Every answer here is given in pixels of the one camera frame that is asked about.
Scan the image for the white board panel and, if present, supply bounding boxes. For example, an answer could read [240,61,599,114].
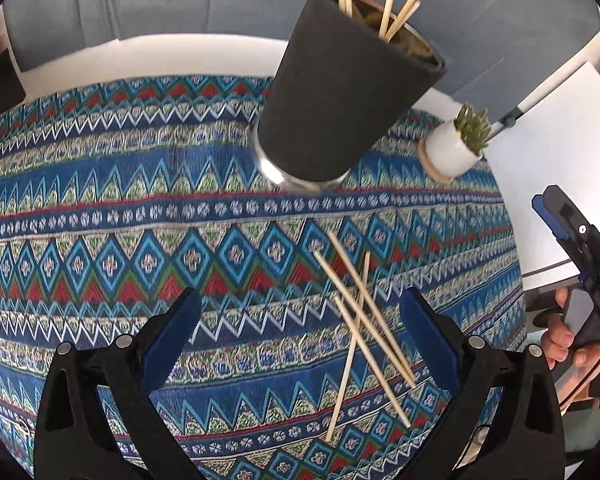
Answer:
[486,63,600,290]

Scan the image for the patterned blue tablecloth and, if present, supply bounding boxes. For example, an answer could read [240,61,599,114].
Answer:
[0,76,526,479]

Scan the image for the black cylindrical utensil holder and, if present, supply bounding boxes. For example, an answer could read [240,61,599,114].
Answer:
[250,0,446,194]

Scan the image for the succulent in white pot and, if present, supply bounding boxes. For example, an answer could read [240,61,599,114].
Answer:
[418,103,491,183]

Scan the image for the grey upholstered sofa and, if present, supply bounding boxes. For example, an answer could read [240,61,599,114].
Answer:
[3,0,600,118]

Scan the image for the round wooden coaster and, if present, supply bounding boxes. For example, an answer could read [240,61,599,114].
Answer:
[416,138,454,186]

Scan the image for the person's right hand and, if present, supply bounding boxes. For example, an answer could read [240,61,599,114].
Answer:
[541,313,600,372]

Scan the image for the black cable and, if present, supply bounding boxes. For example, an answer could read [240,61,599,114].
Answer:
[519,259,600,416]

